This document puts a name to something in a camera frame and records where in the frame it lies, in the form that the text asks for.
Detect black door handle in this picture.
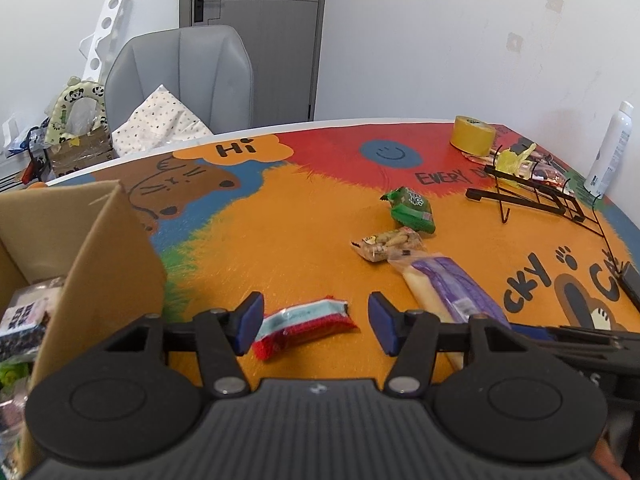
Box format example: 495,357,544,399
192,0,222,24

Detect white spray bottle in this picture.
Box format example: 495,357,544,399
583,101,635,197

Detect black and white snack packet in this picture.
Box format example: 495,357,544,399
0,297,52,362

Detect white dotted pillow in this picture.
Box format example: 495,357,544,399
110,85,216,159

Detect grey chair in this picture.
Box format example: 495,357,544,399
102,25,255,159

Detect black device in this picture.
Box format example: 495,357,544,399
618,261,640,309

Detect panda print cushion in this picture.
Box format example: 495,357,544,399
43,76,109,147

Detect pink snack packet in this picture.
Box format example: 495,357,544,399
10,276,67,311

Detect green snack packet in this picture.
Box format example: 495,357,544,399
381,186,438,235

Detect white perforated board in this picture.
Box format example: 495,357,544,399
79,0,130,84

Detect yellow plastic bag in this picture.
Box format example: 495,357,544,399
492,142,539,179

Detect purple bread packet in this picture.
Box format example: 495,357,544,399
389,255,514,372

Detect grey door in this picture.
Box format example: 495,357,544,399
179,0,330,129

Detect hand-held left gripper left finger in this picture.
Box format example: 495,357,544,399
92,291,265,397

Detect brown cardboard box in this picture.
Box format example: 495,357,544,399
0,180,169,480

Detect red and white snack packet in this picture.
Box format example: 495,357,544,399
251,297,360,362

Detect plastic bag clutter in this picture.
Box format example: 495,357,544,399
0,115,52,189

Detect red snack packets under rack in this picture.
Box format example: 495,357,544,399
525,157,577,187

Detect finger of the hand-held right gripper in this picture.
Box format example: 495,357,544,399
510,324,640,350

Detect peanut packet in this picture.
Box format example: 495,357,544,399
349,226,427,264

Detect black wire rack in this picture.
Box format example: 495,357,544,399
465,152,632,272

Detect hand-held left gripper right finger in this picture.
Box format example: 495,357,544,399
368,291,537,397

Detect yellow tape roll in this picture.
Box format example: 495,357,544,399
449,115,497,157

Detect small brown box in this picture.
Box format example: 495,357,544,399
49,122,114,179

